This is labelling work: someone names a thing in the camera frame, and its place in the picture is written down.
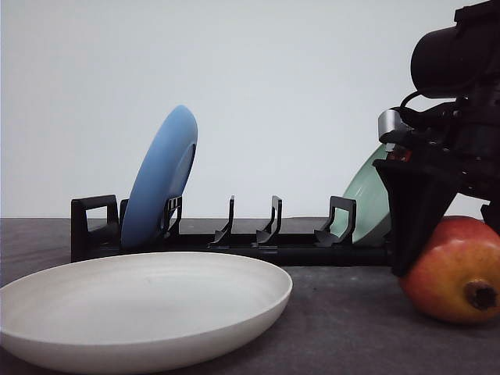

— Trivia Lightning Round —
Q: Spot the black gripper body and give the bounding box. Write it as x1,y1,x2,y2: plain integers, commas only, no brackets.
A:
379,92,500,205

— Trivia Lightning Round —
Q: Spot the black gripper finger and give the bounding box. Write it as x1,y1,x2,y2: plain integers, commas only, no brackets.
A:
372,158,464,277

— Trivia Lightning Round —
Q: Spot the red yellow pomegranate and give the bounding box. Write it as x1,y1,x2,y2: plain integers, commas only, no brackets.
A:
399,216,500,324

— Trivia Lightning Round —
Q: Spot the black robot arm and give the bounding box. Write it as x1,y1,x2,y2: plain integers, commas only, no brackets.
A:
373,0,500,276

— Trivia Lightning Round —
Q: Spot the green plate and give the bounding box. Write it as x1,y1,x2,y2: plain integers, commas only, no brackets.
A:
330,145,391,243

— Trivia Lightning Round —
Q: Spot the blue plate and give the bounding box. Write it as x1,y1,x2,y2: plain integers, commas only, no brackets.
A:
120,105,198,249

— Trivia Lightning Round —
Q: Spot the white plate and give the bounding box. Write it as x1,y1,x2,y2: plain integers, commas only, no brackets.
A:
0,252,294,372

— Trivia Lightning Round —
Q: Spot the black dish rack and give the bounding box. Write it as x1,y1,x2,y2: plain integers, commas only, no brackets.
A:
72,195,391,266

